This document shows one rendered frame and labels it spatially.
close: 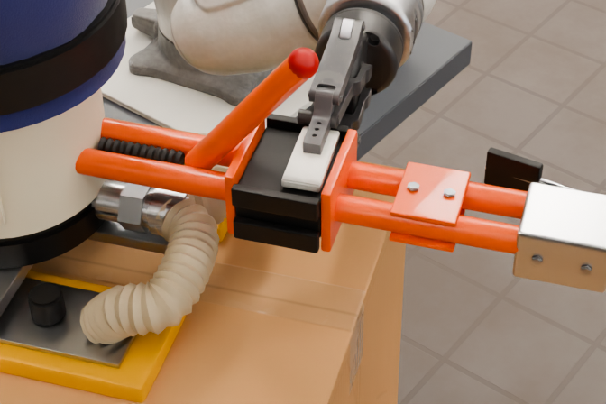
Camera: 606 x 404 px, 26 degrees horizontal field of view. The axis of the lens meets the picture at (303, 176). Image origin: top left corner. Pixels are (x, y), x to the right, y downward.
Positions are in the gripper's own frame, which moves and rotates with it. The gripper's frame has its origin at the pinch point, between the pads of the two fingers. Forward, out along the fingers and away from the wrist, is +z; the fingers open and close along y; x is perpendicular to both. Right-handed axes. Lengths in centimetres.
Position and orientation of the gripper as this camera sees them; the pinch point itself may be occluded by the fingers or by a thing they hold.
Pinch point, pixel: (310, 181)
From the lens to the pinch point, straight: 102.8
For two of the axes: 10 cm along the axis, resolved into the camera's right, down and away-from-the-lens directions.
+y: 0.0, 7.7, 6.4
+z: -2.4, 6.2, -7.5
